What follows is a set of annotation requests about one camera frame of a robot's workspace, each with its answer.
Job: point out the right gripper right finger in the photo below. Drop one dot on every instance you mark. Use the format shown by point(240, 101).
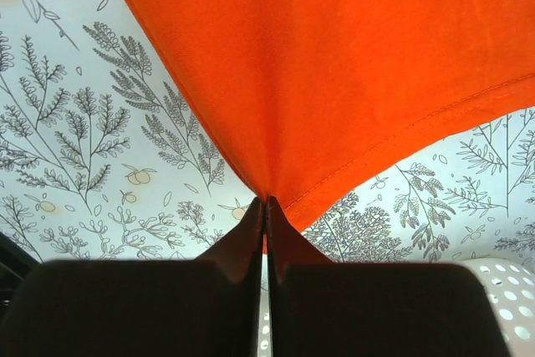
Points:
point(322, 308)

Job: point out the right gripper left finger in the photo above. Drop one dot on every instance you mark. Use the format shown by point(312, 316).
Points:
point(206, 306)

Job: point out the orange t-shirt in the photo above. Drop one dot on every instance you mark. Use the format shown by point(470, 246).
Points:
point(307, 99)

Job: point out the floral patterned table mat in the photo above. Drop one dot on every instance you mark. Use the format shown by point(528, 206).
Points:
point(101, 158)

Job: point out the white perforated plastic basket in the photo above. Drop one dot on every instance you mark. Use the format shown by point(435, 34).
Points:
point(510, 290)

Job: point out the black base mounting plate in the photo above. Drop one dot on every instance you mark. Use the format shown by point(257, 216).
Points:
point(16, 264)

